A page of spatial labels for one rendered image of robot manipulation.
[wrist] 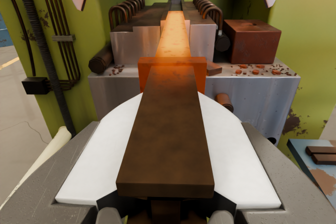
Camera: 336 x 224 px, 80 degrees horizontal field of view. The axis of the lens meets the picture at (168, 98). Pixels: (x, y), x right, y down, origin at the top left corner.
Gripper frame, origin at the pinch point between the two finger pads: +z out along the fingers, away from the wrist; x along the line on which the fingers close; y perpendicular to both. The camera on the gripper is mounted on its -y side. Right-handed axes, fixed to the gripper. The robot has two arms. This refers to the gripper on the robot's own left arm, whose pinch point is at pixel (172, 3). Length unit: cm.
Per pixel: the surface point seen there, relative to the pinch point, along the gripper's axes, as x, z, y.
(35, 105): -140, 161, -76
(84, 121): -31, 50, -11
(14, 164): -109, 126, -11
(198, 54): 4.6, 19.7, -12.3
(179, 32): 0.6, 6.2, -3.6
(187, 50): 1.3, 2.6, 2.7
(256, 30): 15.0, 16.2, -14.9
